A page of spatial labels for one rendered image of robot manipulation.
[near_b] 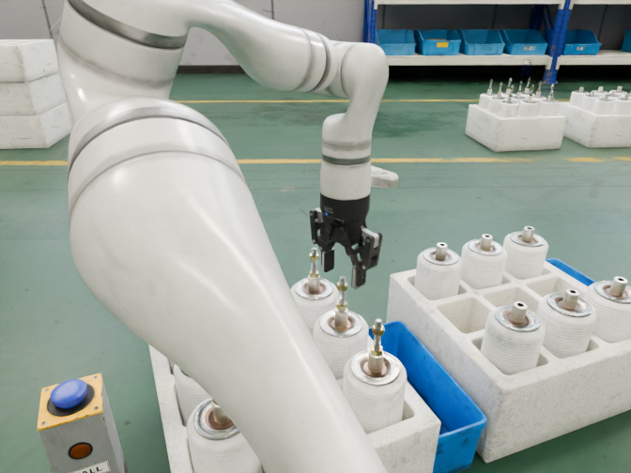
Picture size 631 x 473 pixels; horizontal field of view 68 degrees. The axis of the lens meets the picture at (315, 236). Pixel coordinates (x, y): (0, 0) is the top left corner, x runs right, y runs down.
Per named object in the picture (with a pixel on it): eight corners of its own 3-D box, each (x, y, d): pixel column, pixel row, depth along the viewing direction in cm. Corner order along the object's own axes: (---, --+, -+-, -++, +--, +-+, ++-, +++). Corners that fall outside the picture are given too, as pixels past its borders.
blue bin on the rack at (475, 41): (451, 51, 499) (453, 29, 489) (485, 51, 500) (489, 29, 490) (466, 55, 454) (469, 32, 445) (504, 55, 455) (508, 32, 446)
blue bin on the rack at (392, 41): (370, 51, 498) (371, 29, 489) (406, 51, 499) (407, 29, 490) (377, 55, 454) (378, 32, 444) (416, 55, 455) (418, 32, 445)
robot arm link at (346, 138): (391, 158, 67) (341, 147, 72) (399, 42, 60) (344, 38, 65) (362, 171, 62) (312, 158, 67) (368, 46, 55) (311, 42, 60)
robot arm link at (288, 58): (296, 1, 54) (268, 68, 58) (53, -81, 34) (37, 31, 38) (349, 41, 50) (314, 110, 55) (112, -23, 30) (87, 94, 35)
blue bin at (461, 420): (480, 467, 84) (491, 420, 79) (427, 488, 80) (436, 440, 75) (396, 360, 109) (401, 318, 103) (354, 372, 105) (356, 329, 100)
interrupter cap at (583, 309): (601, 313, 84) (602, 311, 84) (569, 323, 81) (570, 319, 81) (567, 292, 90) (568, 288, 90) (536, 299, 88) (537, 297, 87)
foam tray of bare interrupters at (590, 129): (654, 146, 266) (664, 114, 258) (588, 147, 264) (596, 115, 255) (610, 129, 301) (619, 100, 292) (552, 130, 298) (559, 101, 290)
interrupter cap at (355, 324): (369, 334, 79) (369, 331, 78) (326, 343, 77) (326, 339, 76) (353, 309, 85) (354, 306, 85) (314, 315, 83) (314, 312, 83)
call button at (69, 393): (89, 408, 57) (85, 396, 56) (53, 419, 55) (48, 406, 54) (89, 386, 60) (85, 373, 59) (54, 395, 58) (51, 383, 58)
